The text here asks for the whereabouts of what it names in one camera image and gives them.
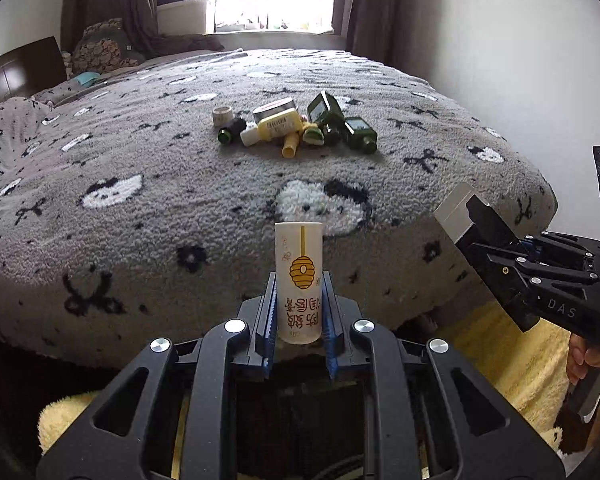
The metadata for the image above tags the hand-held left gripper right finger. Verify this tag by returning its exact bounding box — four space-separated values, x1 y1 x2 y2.
321 271 566 480

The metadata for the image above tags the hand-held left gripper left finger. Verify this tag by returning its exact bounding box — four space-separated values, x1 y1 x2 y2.
37 271 280 480

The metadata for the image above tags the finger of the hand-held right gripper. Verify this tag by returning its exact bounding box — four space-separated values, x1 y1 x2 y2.
522 232 600 275
455 240 543 333

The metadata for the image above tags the white tube with honey print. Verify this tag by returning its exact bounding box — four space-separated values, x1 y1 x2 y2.
274 221 324 345

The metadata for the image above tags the black and white carton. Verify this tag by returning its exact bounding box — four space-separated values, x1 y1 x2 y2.
434 182 520 252

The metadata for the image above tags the round metal tin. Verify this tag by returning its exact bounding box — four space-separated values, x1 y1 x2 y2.
252 99 299 124

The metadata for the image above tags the person's right hand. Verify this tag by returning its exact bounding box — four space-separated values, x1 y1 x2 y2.
566 337 600 386

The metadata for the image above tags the yellow fluffy blanket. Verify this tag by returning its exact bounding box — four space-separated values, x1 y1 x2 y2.
37 300 581 480

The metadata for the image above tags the grey printed fleece blanket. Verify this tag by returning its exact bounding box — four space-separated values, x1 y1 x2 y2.
0 49 558 368

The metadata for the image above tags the yellow tube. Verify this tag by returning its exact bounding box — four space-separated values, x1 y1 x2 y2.
281 130 303 157

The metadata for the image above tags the small dark green bottle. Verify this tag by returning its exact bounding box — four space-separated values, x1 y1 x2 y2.
218 117 248 145

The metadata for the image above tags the yellow bottle with white cap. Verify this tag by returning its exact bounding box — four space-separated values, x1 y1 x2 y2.
240 110 304 147

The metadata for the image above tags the dark green labelled bottle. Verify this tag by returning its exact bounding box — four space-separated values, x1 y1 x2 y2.
344 116 379 154

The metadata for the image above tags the large dark green bottle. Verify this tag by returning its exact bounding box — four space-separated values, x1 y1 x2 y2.
307 91 349 145

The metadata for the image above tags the brown curtain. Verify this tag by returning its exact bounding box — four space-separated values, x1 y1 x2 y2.
330 0 407 64
62 0 226 59

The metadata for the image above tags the white storage bin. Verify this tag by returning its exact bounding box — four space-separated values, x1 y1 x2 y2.
156 0 215 36

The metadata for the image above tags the brown patterned pillow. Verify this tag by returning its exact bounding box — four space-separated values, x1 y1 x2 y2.
70 17 146 75

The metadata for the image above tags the light star-patterned quilt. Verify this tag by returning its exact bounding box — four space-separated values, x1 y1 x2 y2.
0 76 106 196

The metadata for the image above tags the dark wooden headboard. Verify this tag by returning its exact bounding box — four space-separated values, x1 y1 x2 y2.
0 36 69 111

